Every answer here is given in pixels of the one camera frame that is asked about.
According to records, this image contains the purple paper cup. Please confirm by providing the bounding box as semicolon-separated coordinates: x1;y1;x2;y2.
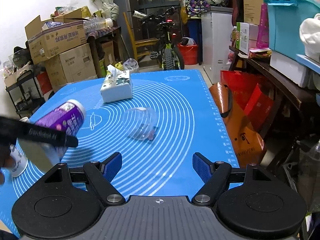
18;99;87;173

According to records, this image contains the white patterned paper cup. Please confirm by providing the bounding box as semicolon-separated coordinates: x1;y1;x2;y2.
10;145;28;178

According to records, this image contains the clear plastic cup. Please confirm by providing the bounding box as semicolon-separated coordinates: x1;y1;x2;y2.
121;107;158;141

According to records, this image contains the person's left hand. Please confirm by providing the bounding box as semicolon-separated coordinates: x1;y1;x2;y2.
0;145;15;185

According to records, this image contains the black metal shelf rack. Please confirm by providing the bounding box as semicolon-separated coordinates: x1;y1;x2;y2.
5;70;45;118

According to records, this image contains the orange paper shopping bag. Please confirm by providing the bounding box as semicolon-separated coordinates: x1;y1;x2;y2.
209;82;266;168

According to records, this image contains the blue silicone baking mat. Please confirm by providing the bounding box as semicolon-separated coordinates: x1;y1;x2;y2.
1;70;238;239

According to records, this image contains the white tissue box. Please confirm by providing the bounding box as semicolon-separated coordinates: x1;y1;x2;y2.
100;64;133;103

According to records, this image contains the lower cardboard box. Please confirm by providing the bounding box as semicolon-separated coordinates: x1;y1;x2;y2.
44;43;97;92

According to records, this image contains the red gift bag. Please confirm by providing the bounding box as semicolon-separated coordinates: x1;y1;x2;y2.
220;70;274;132

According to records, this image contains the open top cardboard box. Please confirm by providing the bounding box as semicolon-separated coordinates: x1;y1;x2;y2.
25;9;87;64

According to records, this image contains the dark wooden side table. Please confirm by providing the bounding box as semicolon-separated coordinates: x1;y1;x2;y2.
229;46;319;137

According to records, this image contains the black green bicycle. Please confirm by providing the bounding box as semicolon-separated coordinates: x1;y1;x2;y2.
130;6;184;71

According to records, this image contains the red plastic bucket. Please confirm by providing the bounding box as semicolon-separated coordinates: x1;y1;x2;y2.
177;43;198;65

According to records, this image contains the wooden chair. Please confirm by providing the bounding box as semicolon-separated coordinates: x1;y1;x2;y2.
123;12;159;61

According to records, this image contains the white styrofoam box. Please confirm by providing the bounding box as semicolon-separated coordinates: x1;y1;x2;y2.
270;51;310;88

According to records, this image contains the green white product box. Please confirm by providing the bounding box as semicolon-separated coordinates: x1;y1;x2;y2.
235;22;259;55

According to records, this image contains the white chest freezer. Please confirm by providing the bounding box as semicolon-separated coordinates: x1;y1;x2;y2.
201;6;233;84

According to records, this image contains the teal plastic storage bin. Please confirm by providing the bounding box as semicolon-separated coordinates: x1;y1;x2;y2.
264;0;319;60

